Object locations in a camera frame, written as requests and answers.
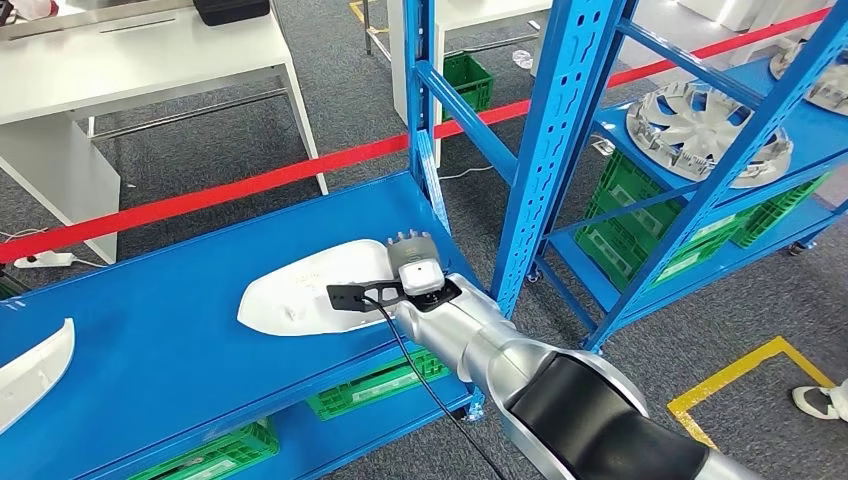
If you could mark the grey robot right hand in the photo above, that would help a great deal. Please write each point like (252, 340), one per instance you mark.
(411, 252)

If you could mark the white plastic shell part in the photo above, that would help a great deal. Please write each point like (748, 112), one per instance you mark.
(298, 291)
(33, 378)

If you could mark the silver black robot right arm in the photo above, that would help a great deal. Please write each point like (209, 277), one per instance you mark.
(596, 424)

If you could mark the blue metal shelf rack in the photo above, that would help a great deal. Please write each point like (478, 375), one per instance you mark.
(818, 142)
(166, 318)

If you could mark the red barrier belt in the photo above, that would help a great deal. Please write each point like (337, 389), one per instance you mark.
(199, 196)

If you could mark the crumpled clear plastic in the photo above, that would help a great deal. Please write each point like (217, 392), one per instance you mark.
(522, 60)

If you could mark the white desk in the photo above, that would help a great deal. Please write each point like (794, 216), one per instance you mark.
(490, 10)
(132, 66)

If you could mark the black case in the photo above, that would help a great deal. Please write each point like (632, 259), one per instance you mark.
(232, 10)

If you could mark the silver wheel hubcap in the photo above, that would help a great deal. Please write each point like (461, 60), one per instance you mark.
(836, 96)
(696, 132)

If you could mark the yellow floor tape square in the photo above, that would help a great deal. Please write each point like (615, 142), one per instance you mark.
(729, 372)

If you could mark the white power strip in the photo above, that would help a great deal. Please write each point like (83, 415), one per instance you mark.
(43, 260)

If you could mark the white cabinet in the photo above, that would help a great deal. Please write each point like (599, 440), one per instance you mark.
(722, 12)

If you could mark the person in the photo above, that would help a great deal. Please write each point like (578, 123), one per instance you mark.
(818, 403)

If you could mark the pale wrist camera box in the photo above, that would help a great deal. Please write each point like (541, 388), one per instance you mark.
(422, 278)

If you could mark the black camera bracket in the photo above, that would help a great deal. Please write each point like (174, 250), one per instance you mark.
(344, 297)

